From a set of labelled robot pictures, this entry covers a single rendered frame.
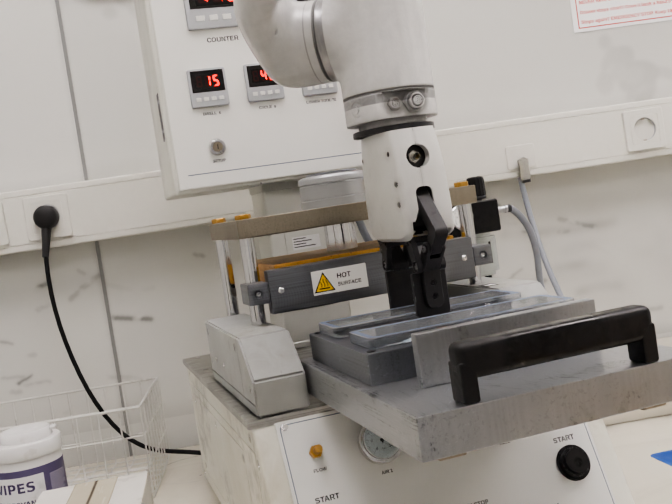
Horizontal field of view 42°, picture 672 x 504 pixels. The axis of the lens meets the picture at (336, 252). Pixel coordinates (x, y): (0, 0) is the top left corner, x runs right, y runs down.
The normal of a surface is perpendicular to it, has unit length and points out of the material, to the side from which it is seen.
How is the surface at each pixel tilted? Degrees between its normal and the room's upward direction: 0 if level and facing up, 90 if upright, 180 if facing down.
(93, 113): 90
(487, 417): 90
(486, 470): 65
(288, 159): 90
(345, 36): 92
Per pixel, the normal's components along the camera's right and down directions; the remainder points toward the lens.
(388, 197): -0.92, 0.18
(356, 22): -0.45, 0.11
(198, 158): 0.29, 0.00
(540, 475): 0.20, -0.41
